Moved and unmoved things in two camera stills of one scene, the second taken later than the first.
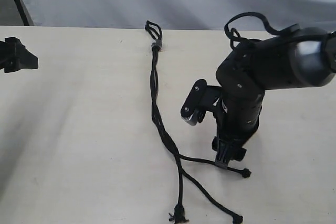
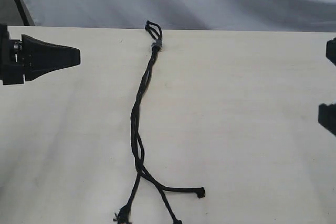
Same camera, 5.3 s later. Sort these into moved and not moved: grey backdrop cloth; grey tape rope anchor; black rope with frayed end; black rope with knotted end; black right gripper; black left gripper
Moved: black left gripper; black rope with knotted end; black rope with frayed end; black right gripper
Not moved: grey tape rope anchor; grey backdrop cloth
